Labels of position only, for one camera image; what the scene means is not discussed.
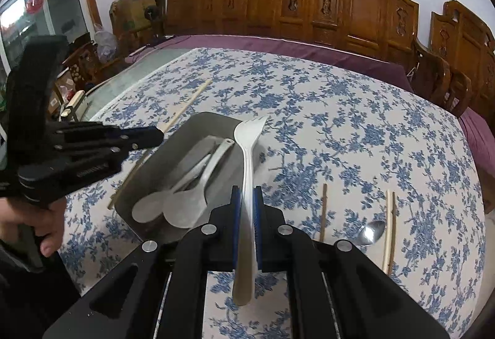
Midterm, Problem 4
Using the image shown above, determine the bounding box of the white plastic fork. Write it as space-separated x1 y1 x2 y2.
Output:
232 115 270 306

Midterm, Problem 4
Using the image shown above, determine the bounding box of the carved wooden sofa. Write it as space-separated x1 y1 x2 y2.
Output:
166 0 420 67

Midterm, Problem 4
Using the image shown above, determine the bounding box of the carved wooden armchair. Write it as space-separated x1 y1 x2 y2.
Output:
409 1 495 119

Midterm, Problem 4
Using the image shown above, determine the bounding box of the glass sliding door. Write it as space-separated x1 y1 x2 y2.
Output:
0 0 95 65

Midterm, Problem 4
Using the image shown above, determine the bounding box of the light wooden chopstick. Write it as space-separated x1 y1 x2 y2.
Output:
383 190 392 275
158 79 213 133

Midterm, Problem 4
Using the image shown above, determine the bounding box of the clear plastic bag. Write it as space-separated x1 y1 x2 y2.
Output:
93 24 118 61

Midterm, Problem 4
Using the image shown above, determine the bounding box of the wooden block with black band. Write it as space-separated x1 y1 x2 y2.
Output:
60 90 88 121

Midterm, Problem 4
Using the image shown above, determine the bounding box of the white plastic spoon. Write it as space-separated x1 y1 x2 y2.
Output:
162 138 236 229
131 135 218 224

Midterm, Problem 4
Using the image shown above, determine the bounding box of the dark wooden chopstick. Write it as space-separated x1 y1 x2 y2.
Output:
319 183 328 243
389 192 398 267

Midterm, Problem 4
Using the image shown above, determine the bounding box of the purple armchair cushion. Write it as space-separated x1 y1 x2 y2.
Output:
459 107 495 214

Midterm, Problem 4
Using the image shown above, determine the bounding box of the black fan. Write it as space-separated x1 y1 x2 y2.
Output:
143 7 161 42

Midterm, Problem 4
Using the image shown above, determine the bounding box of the large cardboard box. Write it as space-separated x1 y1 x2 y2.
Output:
110 0 156 36

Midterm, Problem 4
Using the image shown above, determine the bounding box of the wooden chair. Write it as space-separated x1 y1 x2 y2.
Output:
54 41 118 100

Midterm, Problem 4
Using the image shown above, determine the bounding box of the metal spoon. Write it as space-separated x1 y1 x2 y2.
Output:
356 220 386 247

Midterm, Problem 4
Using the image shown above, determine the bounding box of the blue floral tablecloth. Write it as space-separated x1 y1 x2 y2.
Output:
62 47 486 339

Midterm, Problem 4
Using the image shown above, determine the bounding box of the purple sofa cushion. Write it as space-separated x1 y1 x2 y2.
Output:
126 35 415 93

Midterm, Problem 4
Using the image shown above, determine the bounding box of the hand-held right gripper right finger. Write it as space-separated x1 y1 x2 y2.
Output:
253 186 451 339

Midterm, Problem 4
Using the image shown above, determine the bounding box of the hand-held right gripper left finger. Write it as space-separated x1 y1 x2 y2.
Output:
42 186 242 339

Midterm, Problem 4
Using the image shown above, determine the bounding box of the rectangular metal tin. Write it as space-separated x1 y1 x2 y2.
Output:
114 112 248 244

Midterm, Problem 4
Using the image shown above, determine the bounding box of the person's left hand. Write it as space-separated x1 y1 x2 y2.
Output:
0 195 67 258

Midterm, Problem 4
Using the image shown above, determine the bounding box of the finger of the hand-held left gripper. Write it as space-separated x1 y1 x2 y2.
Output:
49 122 165 148
57 143 134 162

